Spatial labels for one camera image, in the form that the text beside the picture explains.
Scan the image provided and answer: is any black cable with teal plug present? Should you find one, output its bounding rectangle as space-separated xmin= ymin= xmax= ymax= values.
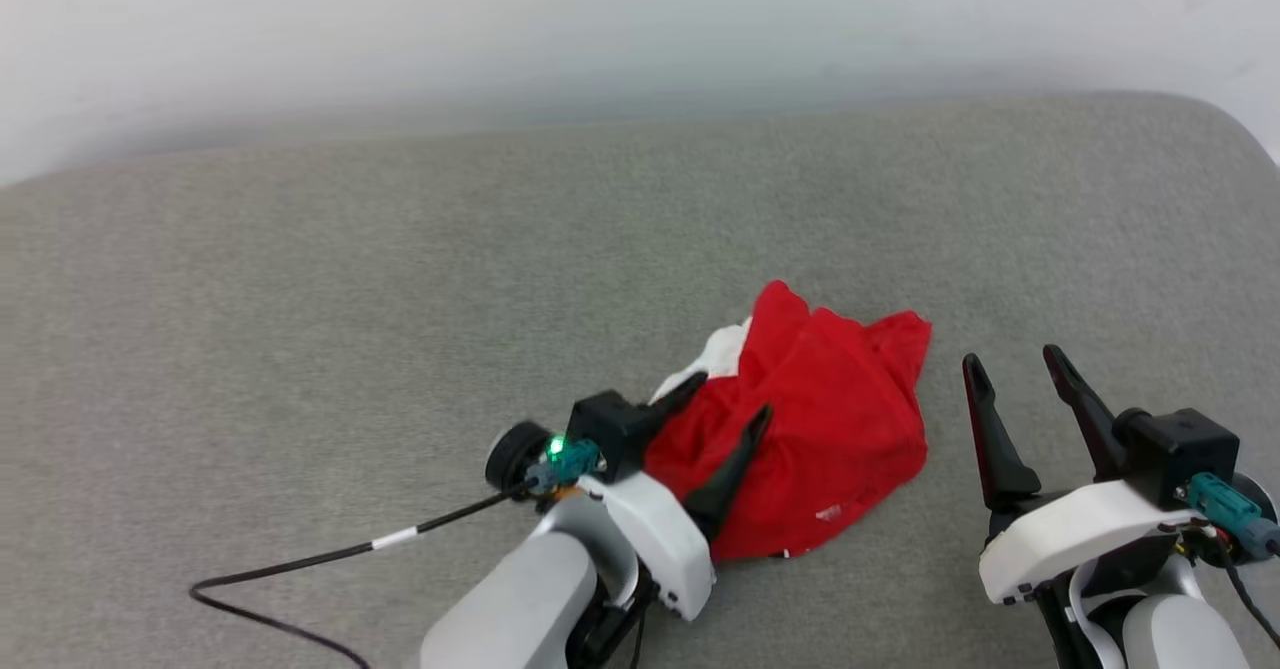
xmin=190 ymin=437 xmax=604 ymax=669
xmin=1185 ymin=472 xmax=1280 ymax=650

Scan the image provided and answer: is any red garment with white sleeves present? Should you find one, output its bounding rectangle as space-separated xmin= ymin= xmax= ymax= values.
xmin=643 ymin=280 xmax=933 ymax=561

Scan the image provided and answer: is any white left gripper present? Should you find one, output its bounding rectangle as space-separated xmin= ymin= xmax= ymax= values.
xmin=577 ymin=372 xmax=773 ymax=623

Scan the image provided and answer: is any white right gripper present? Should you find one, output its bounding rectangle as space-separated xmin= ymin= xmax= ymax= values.
xmin=961 ymin=344 xmax=1203 ymax=607

